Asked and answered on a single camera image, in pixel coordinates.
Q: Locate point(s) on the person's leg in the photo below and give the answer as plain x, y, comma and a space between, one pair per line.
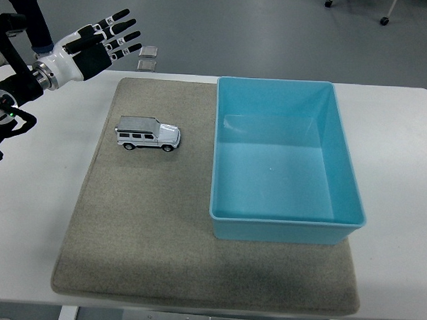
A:
32, 14

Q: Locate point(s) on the white and black hand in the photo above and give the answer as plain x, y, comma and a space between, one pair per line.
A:
67, 59

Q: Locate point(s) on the white toy car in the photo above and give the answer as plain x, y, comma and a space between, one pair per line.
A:
147, 132

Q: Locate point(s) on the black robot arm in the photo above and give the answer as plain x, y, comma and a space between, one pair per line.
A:
12, 53

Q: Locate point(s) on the grey-brown fabric mat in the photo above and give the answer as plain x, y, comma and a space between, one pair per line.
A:
143, 217

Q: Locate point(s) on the black caster wheel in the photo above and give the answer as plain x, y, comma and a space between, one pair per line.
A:
328, 2
384, 20

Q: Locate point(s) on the blue plastic box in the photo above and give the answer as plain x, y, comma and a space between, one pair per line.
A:
277, 170

